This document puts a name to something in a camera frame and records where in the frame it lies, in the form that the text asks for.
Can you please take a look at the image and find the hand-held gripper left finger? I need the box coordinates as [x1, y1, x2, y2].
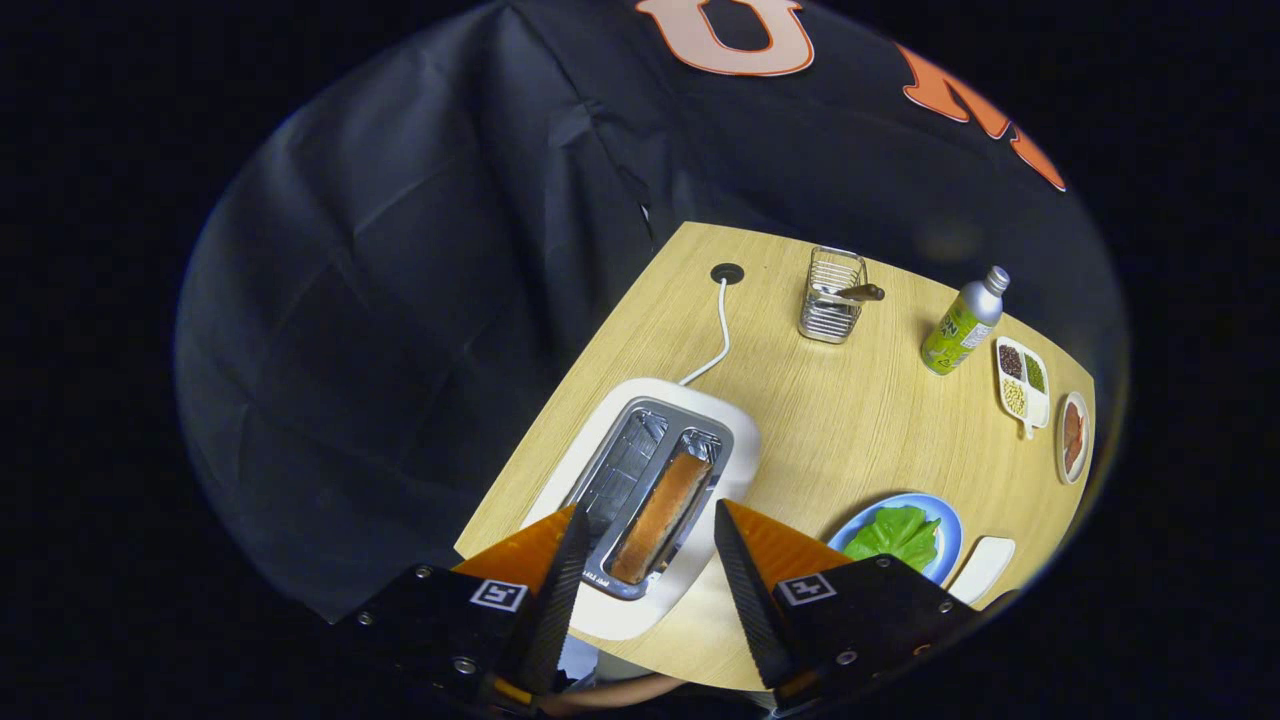
[333, 498, 593, 713]

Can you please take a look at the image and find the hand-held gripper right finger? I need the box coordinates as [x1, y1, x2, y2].
[713, 498, 983, 713]

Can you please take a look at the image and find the toasted bread slice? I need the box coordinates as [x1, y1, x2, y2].
[609, 450, 714, 586]

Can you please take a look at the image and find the green lettuce leaf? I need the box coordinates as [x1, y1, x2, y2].
[843, 505, 942, 574]

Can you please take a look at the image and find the white toaster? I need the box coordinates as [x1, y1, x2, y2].
[520, 377, 762, 642]

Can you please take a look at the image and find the blue round plate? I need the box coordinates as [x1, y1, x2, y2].
[827, 492, 964, 588]

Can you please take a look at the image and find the white square plate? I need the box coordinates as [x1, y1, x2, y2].
[946, 536, 1017, 606]

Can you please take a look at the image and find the green label metal bottle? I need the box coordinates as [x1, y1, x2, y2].
[920, 265, 1011, 377]

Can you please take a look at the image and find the white oval plate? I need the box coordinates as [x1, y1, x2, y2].
[1057, 391, 1092, 486]

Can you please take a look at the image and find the white divided dish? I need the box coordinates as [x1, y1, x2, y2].
[995, 336, 1051, 441]

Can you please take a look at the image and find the white power cable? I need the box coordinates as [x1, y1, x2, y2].
[678, 278, 732, 387]

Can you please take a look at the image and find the metal wire holder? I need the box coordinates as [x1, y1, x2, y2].
[798, 246, 869, 345]

